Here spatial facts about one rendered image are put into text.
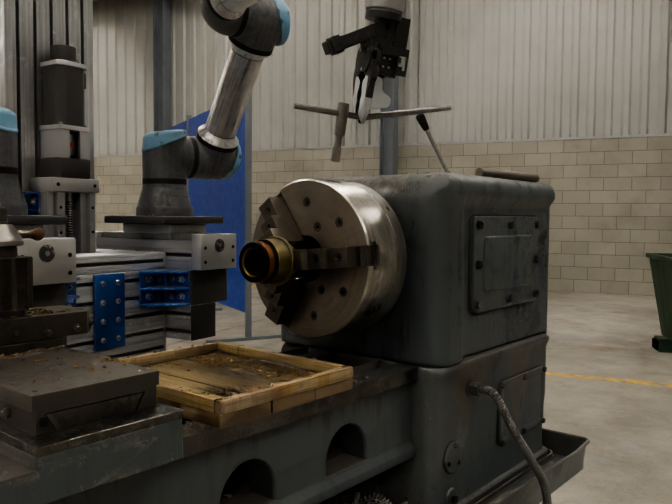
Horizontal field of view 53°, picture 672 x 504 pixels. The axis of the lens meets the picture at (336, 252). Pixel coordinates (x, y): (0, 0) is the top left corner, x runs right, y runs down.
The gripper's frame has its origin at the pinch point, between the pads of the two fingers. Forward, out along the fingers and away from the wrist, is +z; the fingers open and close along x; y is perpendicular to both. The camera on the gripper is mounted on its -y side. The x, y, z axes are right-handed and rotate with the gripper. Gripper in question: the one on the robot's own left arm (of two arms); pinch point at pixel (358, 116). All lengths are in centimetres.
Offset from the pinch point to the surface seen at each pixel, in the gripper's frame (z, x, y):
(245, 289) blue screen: 157, 476, 100
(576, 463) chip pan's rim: 76, -2, 71
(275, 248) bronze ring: 25.9, -10.5, -16.3
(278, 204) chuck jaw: 19.4, 2.4, -13.2
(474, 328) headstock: 41, -6, 32
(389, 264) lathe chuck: 26.8, -12.8, 5.7
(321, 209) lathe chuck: 18.7, -4.3, -6.4
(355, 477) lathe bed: 64, -25, 0
